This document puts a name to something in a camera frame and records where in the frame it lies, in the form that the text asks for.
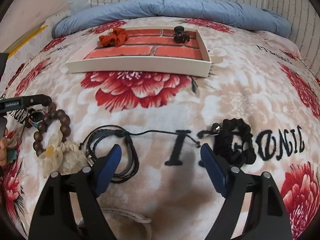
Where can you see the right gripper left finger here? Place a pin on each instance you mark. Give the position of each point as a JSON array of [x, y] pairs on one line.
[[53, 217]]

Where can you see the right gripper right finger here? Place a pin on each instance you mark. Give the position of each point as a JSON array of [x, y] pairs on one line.
[[267, 216]]

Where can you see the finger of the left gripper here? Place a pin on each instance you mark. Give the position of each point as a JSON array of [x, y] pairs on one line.
[[33, 100]]

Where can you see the black scrunchie with bell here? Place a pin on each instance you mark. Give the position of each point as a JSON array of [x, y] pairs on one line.
[[232, 141]]

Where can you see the orange fabric scrunchie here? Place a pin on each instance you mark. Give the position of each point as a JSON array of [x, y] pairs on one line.
[[116, 38]]

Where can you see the black hair claw clip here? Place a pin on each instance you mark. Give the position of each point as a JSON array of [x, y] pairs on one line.
[[180, 35]]

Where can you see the left hand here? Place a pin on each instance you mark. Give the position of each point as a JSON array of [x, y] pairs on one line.
[[3, 148]]

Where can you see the yellow tape strip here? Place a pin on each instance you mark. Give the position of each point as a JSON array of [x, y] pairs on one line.
[[23, 40]]

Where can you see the floral fleece blanket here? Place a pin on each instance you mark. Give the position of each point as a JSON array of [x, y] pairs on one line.
[[255, 76]]

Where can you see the white tray brick-pattern liner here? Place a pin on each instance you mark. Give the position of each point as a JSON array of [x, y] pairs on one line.
[[148, 49]]

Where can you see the rolled blue quilt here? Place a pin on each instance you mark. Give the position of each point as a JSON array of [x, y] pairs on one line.
[[234, 14]]

